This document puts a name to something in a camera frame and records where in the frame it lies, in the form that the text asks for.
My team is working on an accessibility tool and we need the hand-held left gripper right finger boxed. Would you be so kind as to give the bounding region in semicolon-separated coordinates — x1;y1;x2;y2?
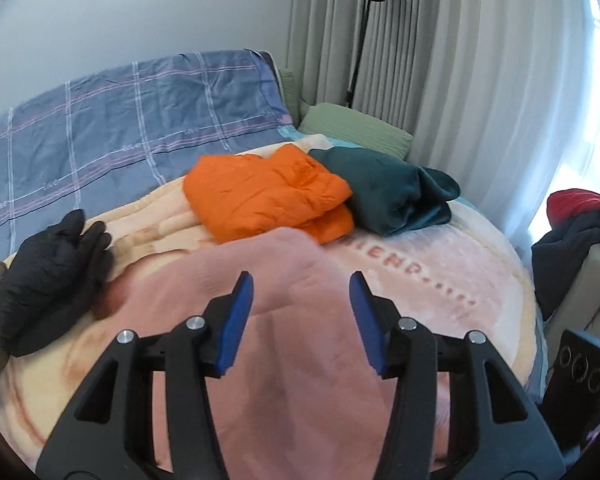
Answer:
348;270;566;480

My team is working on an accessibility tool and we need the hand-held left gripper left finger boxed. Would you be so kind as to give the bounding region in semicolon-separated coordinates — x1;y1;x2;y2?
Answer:
36;271;255;480

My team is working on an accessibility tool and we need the pink quilted jacket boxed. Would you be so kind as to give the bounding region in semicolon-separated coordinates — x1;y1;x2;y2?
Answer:
97;227;406;480

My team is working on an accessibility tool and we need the peach printed blanket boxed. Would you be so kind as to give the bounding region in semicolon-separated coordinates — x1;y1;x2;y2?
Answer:
0;132;538;480

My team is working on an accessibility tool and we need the beige chair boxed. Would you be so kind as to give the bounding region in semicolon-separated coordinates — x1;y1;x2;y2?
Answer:
542;242;600;361

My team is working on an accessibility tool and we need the dark garment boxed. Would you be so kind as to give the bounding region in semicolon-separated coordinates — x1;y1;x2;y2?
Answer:
531;205;600;321

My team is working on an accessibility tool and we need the teal satin garment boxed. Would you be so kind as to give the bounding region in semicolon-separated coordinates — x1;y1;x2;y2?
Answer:
310;147;461;236

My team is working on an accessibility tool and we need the orange puffer jacket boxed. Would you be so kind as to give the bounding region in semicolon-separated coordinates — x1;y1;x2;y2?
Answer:
183;144;355;245

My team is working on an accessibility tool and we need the red garment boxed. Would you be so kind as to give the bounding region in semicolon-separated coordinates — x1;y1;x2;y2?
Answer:
546;188;600;226

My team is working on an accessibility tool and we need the black puffer garment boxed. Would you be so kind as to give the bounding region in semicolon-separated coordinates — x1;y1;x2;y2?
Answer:
0;209;114;357

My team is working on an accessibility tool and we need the green pillow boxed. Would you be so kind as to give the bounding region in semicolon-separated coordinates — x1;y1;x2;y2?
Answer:
299;102;414;161

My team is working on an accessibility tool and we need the blue plaid quilt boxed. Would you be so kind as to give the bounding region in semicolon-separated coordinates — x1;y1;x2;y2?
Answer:
0;50;301;261

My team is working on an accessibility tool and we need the grey pleated curtain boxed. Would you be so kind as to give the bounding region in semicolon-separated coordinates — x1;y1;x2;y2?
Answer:
285;0;600;261

